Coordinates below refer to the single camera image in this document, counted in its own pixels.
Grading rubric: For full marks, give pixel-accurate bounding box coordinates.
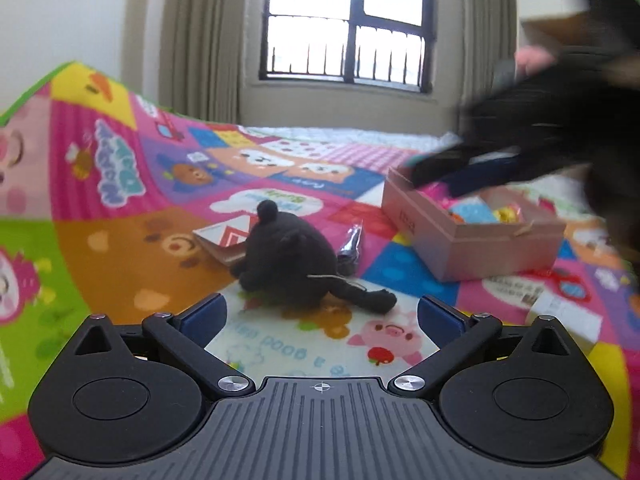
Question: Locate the beige curtain left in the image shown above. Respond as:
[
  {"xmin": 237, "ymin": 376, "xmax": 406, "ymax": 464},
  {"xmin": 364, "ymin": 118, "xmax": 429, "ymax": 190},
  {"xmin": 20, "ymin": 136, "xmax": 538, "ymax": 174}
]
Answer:
[{"xmin": 118, "ymin": 0, "xmax": 262, "ymax": 124}]

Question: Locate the pink cardboard box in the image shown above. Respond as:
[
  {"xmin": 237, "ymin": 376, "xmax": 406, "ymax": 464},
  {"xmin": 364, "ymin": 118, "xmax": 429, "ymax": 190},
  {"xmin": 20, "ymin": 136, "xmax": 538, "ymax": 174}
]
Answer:
[{"xmin": 382, "ymin": 168, "xmax": 565, "ymax": 282}]

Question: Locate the beige curtain right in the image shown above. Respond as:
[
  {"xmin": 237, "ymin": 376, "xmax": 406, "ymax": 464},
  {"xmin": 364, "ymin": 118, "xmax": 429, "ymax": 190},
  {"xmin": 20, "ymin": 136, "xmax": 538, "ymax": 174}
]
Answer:
[{"xmin": 461, "ymin": 0, "xmax": 518, "ymax": 103}]

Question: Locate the black plush bear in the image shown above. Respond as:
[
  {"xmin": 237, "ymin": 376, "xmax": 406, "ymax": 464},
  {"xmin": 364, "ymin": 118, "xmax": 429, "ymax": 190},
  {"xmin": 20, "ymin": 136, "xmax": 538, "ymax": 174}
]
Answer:
[{"xmin": 230, "ymin": 200, "xmax": 397, "ymax": 315}]

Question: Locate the dark framed window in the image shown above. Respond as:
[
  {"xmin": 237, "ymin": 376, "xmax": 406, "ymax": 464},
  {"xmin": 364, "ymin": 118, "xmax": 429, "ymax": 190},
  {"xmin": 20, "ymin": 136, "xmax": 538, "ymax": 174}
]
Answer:
[{"xmin": 258, "ymin": 0, "xmax": 436, "ymax": 93}]

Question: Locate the white flat box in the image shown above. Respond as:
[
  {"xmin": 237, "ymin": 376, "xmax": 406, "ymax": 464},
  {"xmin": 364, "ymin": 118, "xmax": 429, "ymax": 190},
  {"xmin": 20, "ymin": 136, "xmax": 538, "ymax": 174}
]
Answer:
[{"xmin": 526, "ymin": 290, "xmax": 603, "ymax": 356}]

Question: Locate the beige curtain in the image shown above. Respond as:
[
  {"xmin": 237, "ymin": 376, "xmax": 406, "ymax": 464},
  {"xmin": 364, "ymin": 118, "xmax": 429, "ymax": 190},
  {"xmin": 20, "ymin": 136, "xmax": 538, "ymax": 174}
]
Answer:
[
  {"xmin": 118, "ymin": 0, "xmax": 262, "ymax": 124},
  {"xmin": 461, "ymin": 0, "xmax": 518, "ymax": 103}
]

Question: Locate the yellow orange toy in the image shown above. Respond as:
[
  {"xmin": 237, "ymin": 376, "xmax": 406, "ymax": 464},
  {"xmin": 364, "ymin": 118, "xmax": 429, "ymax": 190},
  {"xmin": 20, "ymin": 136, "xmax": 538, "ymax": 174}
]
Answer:
[{"xmin": 492, "ymin": 204, "xmax": 525, "ymax": 224}]

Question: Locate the pink plush bunny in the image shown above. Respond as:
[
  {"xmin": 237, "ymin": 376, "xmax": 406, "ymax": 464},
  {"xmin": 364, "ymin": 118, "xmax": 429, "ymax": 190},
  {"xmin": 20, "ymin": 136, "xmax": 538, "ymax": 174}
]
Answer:
[{"xmin": 514, "ymin": 46, "xmax": 556, "ymax": 78}]

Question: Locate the blue white tissue pack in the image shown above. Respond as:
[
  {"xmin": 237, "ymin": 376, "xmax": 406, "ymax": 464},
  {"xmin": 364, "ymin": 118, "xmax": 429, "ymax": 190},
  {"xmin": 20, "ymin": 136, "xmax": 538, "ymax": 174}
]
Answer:
[{"xmin": 448, "ymin": 196, "xmax": 498, "ymax": 224}]

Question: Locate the red white small book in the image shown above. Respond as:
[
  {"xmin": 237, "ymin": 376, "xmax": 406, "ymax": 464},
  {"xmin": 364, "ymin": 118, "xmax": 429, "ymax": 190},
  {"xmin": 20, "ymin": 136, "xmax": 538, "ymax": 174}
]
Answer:
[{"xmin": 193, "ymin": 214, "xmax": 258, "ymax": 266}]

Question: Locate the dark foil sachet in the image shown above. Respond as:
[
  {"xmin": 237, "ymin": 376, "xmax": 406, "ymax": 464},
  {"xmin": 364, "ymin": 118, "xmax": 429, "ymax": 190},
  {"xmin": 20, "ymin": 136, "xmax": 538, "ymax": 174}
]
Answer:
[{"xmin": 336, "ymin": 223, "xmax": 363, "ymax": 278}]

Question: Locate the colourful cartoon play mat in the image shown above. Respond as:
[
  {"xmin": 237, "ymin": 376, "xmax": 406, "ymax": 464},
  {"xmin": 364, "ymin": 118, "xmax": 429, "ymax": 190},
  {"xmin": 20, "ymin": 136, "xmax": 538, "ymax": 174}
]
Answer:
[{"xmin": 1, "ymin": 63, "xmax": 639, "ymax": 479}]

